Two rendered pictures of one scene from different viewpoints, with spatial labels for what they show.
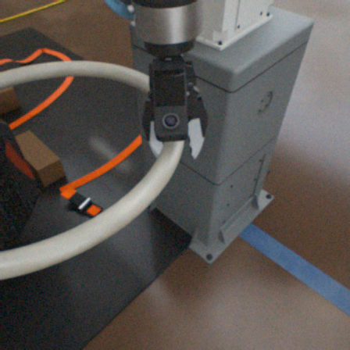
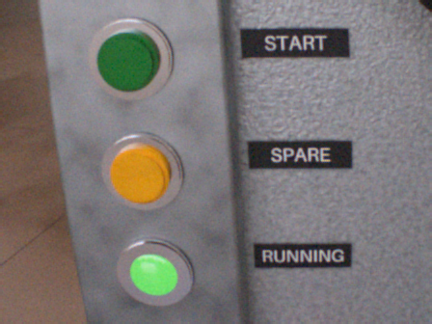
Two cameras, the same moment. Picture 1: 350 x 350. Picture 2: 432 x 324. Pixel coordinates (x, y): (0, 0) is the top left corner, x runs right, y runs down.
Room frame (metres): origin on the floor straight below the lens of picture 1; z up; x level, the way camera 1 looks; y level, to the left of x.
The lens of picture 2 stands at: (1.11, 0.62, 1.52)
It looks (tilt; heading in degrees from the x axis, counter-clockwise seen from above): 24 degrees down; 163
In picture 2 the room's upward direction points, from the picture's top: 4 degrees counter-clockwise
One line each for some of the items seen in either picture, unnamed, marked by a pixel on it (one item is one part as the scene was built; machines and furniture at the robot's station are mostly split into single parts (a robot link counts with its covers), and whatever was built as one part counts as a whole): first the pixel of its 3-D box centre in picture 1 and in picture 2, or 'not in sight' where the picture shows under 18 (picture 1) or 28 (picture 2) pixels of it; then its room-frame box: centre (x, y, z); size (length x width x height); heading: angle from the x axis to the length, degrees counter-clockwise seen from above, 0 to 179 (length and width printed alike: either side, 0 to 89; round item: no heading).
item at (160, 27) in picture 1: (166, 16); not in sight; (0.45, 0.01, 1.09); 0.10 x 0.09 x 0.05; 93
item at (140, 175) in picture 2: not in sight; (141, 173); (0.78, 0.69, 1.37); 0.03 x 0.01 x 0.03; 63
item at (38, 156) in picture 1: (37, 158); not in sight; (1.23, 0.70, 0.07); 0.30 x 0.12 x 0.12; 44
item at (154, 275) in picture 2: not in sight; (154, 272); (0.78, 0.69, 1.32); 0.02 x 0.01 x 0.02; 63
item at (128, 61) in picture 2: not in sight; (128, 60); (0.78, 0.69, 1.42); 0.03 x 0.01 x 0.03; 63
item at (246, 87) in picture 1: (209, 133); not in sight; (1.02, -0.14, 0.43); 0.50 x 0.50 x 0.85; 46
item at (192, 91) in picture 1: (172, 74); not in sight; (0.45, 0.00, 1.01); 0.09 x 0.08 x 0.12; 3
